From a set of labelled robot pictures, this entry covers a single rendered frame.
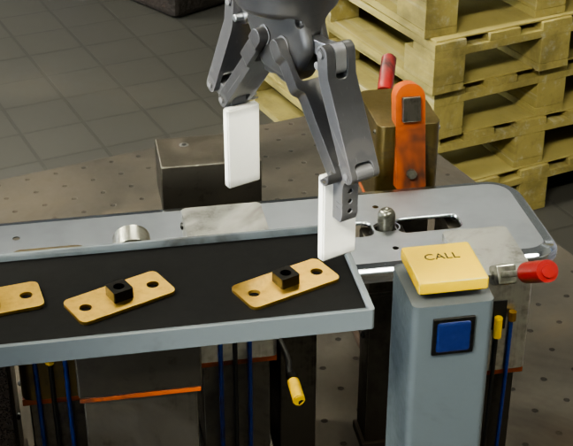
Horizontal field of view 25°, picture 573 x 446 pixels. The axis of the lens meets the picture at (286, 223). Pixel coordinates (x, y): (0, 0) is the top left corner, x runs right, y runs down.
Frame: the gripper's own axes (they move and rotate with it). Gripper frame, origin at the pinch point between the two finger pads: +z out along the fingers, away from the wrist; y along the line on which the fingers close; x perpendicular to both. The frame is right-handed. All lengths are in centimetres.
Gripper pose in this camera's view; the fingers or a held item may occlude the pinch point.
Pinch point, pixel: (286, 203)
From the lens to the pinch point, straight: 100.7
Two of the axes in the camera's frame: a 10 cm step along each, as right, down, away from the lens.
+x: -8.4, 2.7, -4.7
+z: 0.0, 8.7, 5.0
